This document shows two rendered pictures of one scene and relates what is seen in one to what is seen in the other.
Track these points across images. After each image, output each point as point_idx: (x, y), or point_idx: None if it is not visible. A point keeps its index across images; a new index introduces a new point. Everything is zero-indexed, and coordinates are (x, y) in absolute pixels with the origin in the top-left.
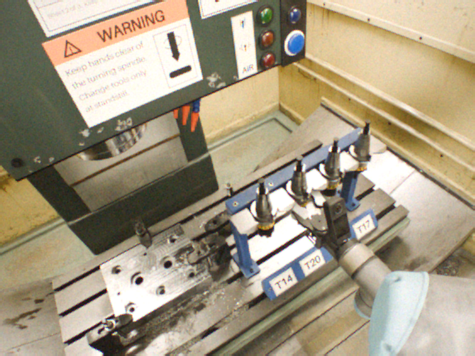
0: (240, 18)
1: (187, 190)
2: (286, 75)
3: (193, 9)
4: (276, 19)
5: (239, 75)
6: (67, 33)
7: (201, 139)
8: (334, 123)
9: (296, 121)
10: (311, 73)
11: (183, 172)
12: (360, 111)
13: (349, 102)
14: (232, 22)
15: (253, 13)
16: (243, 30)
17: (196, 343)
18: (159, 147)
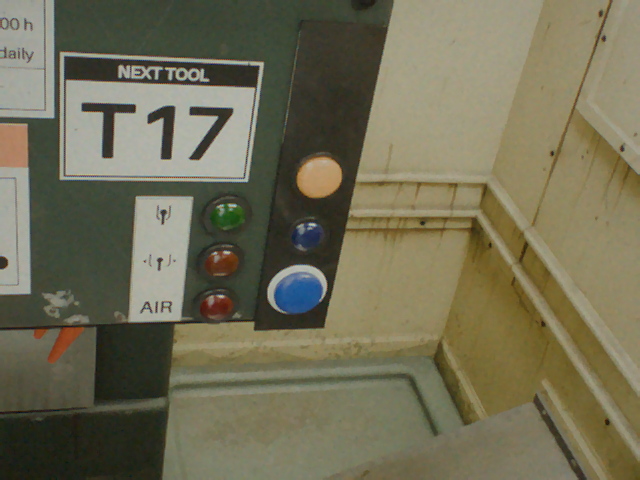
0: (159, 203)
1: (64, 476)
2: (480, 278)
3: (45, 156)
4: (258, 229)
5: (131, 313)
6: None
7: (158, 357)
8: (548, 468)
9: (463, 411)
10: (538, 304)
11: (72, 424)
12: (626, 470)
13: (604, 431)
14: (137, 206)
15: (196, 201)
16: (163, 229)
17: None
18: (31, 335)
